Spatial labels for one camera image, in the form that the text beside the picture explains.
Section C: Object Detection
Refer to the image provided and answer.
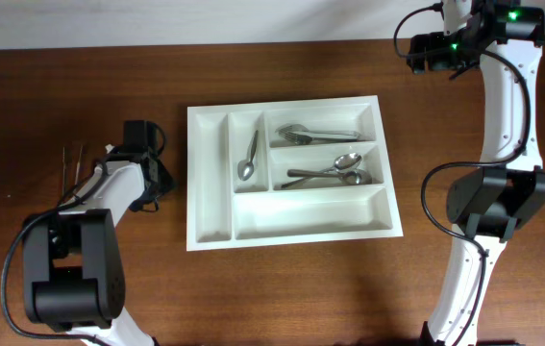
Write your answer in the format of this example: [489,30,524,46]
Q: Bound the small steel teaspoon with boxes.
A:
[237,130,259,181]

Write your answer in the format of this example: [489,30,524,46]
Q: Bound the steel fork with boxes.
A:
[281,132,359,145]
[277,124,361,138]

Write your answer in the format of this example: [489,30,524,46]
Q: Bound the large steel spoon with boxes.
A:
[286,169,372,185]
[280,153,362,189]

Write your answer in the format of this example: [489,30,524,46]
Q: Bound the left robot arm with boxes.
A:
[16,120,174,345]

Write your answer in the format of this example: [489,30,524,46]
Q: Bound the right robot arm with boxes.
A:
[398,0,545,345]

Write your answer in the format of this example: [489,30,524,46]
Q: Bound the white plastic cutlery tray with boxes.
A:
[186,95,403,251]

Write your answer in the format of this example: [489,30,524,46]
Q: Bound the steel tweezers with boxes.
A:
[62,144,85,194]

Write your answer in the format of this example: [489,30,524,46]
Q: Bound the right black cable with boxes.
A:
[392,2,533,346]

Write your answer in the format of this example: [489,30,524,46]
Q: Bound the black cable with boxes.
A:
[0,122,167,346]
[392,2,533,346]

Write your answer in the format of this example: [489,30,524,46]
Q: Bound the left black cable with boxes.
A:
[0,122,167,346]

